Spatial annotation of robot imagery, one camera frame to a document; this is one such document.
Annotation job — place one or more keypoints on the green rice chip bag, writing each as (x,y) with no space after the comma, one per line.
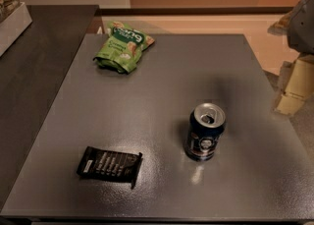
(123,48)

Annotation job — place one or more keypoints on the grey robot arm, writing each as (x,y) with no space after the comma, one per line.
(296,83)

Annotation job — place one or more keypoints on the black rxbar chocolate wrapper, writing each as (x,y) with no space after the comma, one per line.
(109,166)

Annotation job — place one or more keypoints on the dark blue drink can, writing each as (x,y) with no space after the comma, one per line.
(207,122)

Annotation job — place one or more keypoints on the dark side counter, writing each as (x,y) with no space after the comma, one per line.
(31,72)

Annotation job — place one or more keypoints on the white box on counter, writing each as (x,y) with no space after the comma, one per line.
(13,26)

